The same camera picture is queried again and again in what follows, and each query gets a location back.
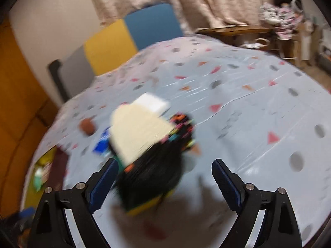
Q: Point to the grey yellow blue headboard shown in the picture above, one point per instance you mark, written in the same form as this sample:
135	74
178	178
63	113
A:
108	41

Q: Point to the brown ball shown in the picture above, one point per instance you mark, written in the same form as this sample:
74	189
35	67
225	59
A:
87	126

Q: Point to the dark red box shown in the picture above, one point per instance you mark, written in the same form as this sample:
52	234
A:
59	170

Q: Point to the wooden side table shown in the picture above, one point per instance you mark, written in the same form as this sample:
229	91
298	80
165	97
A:
232	32

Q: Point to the cream rectangular object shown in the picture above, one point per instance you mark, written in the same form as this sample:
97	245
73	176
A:
137	134

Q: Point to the yellow green packet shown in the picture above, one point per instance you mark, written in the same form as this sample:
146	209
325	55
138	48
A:
41	170

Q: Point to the white sponge block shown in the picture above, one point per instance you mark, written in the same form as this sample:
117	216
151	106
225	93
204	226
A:
152	103

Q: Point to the beige patterned curtain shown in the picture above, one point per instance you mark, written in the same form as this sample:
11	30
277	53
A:
196	0

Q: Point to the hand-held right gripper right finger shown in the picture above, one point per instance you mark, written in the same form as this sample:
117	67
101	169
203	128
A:
227	183

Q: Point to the black box with colourful print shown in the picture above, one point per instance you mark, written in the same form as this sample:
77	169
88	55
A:
155	170

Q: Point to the printed plastic sheet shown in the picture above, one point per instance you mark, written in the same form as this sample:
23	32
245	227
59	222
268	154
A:
232	103

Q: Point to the orange wooden wardrobe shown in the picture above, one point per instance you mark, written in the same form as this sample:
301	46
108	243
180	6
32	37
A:
18	103

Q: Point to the pile of patterned clothes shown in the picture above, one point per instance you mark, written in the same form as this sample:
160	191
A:
281	20

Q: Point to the blue packet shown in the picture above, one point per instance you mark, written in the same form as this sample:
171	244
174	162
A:
102	144

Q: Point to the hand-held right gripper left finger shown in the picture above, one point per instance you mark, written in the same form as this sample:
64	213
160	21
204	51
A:
103	183

